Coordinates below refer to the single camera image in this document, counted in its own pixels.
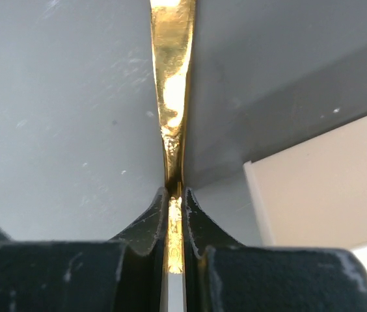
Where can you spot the cream divided utensil box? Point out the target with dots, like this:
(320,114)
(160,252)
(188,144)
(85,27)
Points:
(314,194)

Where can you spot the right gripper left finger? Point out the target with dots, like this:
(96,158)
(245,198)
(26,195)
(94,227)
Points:
(125,273)

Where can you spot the gold butter knife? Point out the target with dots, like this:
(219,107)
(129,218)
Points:
(172,32)

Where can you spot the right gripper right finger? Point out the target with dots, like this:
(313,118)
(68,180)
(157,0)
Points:
(222,274)

